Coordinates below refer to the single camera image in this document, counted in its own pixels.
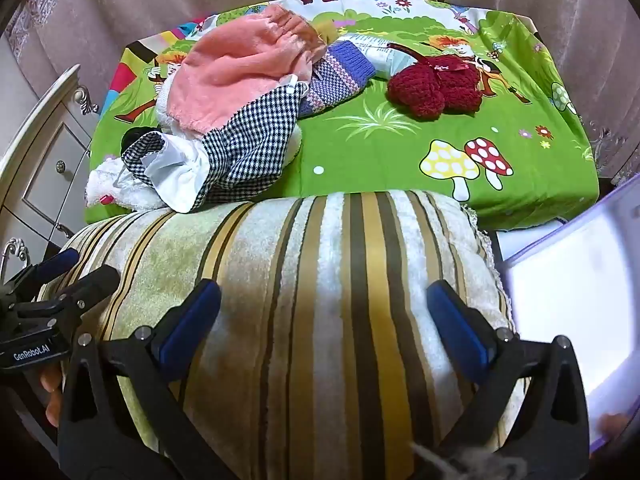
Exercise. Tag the person's left hand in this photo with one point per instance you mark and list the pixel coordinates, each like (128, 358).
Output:
(50, 385)

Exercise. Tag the green printed bedsheet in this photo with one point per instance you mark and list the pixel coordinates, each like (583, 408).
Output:
(375, 160)

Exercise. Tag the purple knit sock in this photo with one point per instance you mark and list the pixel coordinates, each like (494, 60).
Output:
(340, 75)

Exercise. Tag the mauve lace curtain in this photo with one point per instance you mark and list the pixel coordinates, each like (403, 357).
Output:
(612, 145)
(35, 5)

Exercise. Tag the white ornate dresser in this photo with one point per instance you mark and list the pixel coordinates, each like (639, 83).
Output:
(45, 180)

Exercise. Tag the purple storage box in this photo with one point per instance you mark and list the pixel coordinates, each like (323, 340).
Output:
(560, 310)

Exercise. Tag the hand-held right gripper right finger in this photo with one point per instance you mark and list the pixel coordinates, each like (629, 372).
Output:
(452, 315)

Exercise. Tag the black white houndstooth garment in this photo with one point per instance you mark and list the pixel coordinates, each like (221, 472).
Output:
(250, 135)

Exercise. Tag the white tissue packet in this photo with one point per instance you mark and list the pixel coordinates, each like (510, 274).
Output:
(385, 55)

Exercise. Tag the white fluffy pink-trimmed sock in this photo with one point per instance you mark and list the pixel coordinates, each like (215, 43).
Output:
(107, 187)

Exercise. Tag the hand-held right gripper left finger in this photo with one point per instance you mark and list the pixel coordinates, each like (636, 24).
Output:
(192, 320)

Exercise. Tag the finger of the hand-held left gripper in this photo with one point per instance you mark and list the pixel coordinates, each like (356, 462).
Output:
(95, 285)
(60, 261)

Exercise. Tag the beige satin curtain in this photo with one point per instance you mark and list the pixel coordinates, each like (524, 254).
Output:
(200, 0)

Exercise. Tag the dark red knitted hat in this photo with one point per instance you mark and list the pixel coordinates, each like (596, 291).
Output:
(425, 90)

